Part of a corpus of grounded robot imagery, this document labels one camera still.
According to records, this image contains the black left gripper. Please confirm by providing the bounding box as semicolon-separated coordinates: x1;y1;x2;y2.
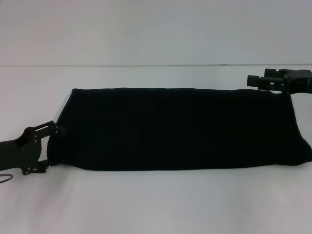
0;120;70;176

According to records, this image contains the black shirt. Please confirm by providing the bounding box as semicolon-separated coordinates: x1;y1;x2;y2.
45;87;312;173

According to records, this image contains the left gripper cable with connectors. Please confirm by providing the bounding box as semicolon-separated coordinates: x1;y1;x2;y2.
0;173;15;184

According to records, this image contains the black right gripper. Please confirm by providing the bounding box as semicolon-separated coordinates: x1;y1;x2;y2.
246;68;312;95

